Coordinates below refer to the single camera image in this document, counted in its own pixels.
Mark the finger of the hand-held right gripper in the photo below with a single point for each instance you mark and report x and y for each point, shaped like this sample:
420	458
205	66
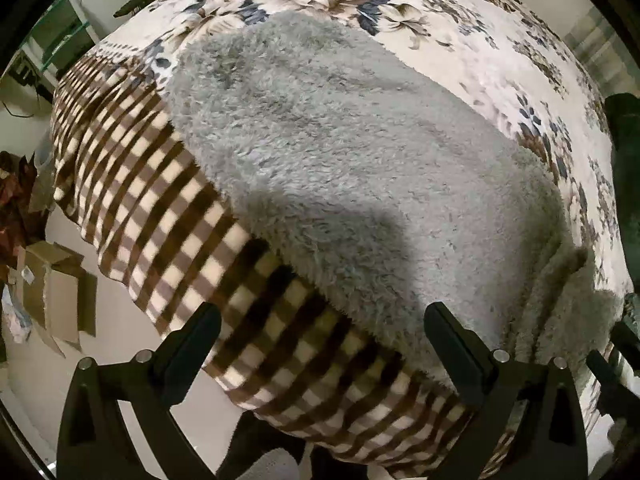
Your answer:
607	382

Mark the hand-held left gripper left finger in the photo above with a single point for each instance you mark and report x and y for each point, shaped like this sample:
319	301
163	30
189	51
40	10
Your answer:
199	331

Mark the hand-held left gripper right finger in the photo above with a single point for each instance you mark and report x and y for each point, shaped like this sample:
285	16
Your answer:
450	340

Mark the grey fluffy blanket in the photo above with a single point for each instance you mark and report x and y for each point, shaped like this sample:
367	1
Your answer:
350	170

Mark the open cardboard box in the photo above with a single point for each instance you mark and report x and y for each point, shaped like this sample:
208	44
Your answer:
57	290

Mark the brown checkered blanket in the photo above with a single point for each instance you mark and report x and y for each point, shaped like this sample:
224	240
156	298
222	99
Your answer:
150	190

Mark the dark green cloth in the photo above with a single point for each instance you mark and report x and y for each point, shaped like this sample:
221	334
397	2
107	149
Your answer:
625	170

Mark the printed plastic bag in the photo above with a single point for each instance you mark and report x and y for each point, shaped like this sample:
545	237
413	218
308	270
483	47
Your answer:
12	312

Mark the dark red cloth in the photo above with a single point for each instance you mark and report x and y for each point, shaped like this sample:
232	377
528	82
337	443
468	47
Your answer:
15	200

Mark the pale striped curtain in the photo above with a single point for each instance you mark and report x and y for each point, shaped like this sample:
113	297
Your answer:
595	50

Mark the floral bed sheet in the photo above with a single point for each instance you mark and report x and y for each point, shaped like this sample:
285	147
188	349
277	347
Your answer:
450	35

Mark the glass shelf unit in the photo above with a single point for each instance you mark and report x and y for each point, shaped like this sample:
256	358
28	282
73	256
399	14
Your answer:
57	30

